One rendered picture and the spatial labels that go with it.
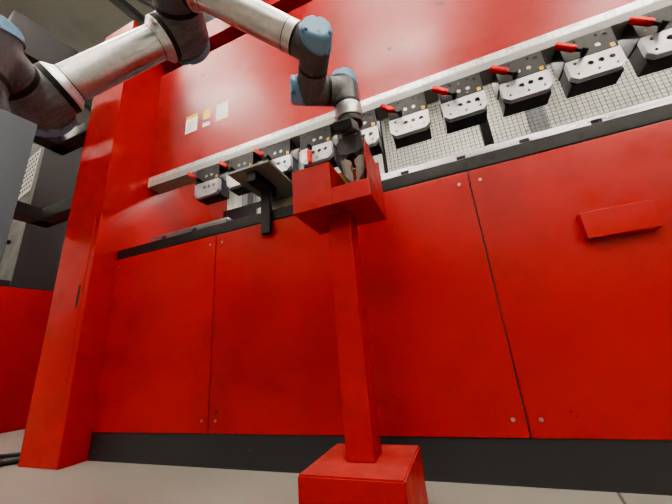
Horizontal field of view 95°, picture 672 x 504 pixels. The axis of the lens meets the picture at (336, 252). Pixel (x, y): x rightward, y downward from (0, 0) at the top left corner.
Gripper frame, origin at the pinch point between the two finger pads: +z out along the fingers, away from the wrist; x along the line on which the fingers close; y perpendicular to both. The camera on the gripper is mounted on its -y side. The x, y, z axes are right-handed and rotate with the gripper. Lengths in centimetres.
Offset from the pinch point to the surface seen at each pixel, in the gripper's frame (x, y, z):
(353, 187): -1.0, -6.8, 3.8
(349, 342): 5.2, -4.7, 38.2
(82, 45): 487, 190, -473
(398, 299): -2.3, 23.1, 28.8
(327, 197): 5.7, -6.9, 4.6
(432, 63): -27, 42, -63
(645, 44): -87, 39, -39
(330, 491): 9, -14, 62
